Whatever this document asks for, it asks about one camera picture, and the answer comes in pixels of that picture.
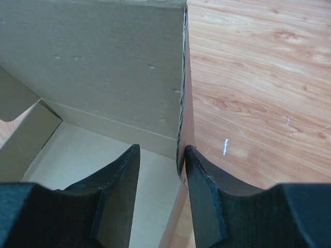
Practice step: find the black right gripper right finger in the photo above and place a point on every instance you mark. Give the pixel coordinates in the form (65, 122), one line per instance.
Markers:
(228, 212)

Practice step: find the brown cardboard box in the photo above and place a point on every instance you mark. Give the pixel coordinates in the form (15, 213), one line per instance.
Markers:
(86, 80)

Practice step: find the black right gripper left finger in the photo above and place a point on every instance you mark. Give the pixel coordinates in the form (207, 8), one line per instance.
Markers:
(96, 211)

